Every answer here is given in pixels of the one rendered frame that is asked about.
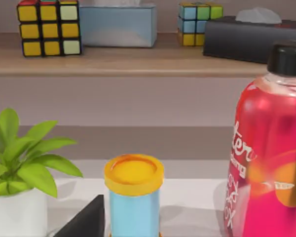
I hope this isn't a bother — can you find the light blue tissue box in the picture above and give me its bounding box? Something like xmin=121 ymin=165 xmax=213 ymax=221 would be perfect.
xmin=78 ymin=0 xmax=157 ymax=48

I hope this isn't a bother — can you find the wooden shelf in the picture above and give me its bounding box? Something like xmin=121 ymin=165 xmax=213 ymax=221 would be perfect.
xmin=0 ymin=32 xmax=269 ymax=78

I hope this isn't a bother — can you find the green plant in white pot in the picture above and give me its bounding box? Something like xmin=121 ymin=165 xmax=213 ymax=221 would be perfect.
xmin=0 ymin=108 xmax=84 ymax=237

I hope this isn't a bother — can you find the yellow-faced puzzle cube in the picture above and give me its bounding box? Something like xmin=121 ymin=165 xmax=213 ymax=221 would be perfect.
xmin=16 ymin=0 xmax=82 ymax=58

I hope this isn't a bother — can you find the blue can with yellow lid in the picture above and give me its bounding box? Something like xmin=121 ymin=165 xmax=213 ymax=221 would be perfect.
xmin=104 ymin=154 xmax=165 ymax=237

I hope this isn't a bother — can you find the blue and green puzzle cube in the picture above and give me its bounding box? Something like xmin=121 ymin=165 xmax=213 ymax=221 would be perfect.
xmin=177 ymin=1 xmax=224 ymax=47

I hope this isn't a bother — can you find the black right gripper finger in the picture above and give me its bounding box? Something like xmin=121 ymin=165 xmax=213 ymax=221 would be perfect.
xmin=53 ymin=194 xmax=106 ymax=237

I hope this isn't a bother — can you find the dark grey tissue box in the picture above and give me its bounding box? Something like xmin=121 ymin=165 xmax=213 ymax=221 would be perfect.
xmin=203 ymin=7 xmax=296 ymax=64

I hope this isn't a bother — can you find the red bottle with black cap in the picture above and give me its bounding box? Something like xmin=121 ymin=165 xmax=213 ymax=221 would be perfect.
xmin=223 ymin=39 xmax=296 ymax=237

